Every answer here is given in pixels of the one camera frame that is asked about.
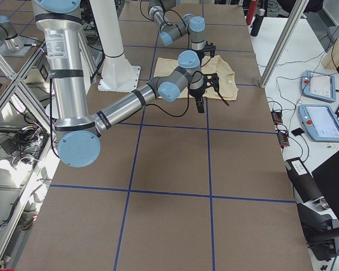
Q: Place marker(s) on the red cylindrical bottle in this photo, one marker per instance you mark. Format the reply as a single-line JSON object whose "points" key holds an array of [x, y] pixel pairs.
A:
{"points": [[251, 11]]}

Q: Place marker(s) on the upper blue teach pendant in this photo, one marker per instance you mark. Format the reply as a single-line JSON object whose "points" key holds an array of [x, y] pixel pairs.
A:
{"points": [[318, 86]]}

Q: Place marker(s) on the black bottle with steel cap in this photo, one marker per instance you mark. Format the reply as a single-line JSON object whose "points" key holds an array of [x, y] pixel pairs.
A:
{"points": [[255, 27]]}

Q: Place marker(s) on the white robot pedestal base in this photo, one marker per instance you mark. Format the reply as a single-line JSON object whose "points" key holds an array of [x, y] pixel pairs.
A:
{"points": [[117, 72]]}

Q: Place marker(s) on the black monitor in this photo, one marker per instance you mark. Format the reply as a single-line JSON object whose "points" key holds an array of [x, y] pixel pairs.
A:
{"points": [[326, 177]]}

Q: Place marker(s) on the blue teach pendant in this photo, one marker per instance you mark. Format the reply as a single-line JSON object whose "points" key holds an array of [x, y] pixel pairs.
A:
{"points": [[319, 122], [318, 86]]}

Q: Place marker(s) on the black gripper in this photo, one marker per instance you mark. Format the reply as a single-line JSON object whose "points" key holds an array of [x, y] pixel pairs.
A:
{"points": [[200, 52], [196, 92]]}

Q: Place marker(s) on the aluminium frame post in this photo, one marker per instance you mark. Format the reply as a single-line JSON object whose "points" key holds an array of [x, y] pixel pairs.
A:
{"points": [[285, 35]]}

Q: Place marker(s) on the lower blue teach pendant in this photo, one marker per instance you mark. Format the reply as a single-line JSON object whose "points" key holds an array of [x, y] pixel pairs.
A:
{"points": [[319, 122]]}

